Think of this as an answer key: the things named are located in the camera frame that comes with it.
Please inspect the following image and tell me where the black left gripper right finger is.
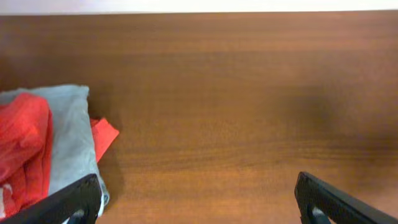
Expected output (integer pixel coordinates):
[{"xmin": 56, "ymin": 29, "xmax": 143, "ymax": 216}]
[{"xmin": 294, "ymin": 172, "xmax": 397, "ymax": 224}]

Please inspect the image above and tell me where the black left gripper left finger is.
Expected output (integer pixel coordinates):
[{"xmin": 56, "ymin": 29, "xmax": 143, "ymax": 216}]
[{"xmin": 1, "ymin": 174, "xmax": 101, "ymax": 224}]

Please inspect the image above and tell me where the grey folded t-shirt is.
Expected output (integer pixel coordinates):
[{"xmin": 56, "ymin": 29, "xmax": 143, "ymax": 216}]
[{"xmin": 1, "ymin": 85, "xmax": 109, "ymax": 216}]

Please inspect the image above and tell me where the red printed t-shirt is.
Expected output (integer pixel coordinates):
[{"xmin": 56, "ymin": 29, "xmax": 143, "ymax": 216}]
[{"xmin": 1, "ymin": 93, "xmax": 119, "ymax": 219}]

